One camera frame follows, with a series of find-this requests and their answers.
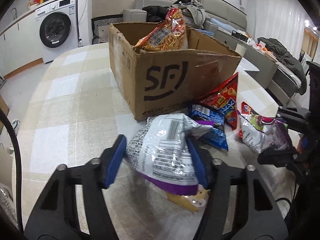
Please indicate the orange stick snack bag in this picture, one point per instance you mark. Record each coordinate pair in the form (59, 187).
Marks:
(167, 36)

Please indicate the cracker biscuit packet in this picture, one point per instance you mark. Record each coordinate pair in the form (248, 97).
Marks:
(193, 203)

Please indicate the brown SF cardboard box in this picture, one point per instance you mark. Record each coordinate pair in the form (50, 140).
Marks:
(154, 83)

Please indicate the white kitchen cabinets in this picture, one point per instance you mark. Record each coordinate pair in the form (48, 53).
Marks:
(20, 44)

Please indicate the white cup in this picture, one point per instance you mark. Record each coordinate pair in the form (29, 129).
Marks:
(241, 49)

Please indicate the red chocolate pie packet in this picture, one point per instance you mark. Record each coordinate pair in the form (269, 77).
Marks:
(262, 133)

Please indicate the grey clothes pile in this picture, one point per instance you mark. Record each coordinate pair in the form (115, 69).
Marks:
(193, 11)

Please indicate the black jacket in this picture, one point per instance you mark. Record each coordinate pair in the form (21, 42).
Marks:
(155, 13)

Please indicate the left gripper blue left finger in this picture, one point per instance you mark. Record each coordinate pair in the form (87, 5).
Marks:
(55, 215)

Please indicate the purple grape candy bag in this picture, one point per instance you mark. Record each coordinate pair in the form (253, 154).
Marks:
(159, 152)

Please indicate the grey sofa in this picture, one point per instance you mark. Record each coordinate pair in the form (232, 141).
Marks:
(220, 14)

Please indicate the plaid tablecloth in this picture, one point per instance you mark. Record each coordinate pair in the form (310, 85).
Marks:
(77, 111)

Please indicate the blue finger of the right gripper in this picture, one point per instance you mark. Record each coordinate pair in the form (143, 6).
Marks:
(297, 119)
(290, 158)

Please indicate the white washing machine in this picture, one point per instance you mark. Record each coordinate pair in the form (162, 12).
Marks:
(57, 24)

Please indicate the red cone crisps bag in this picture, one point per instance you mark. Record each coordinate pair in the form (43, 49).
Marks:
(223, 100)

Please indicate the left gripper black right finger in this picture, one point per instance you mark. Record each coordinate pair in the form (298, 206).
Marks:
(256, 215)

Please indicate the black white floor rug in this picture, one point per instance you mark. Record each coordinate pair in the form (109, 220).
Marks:
(100, 26)

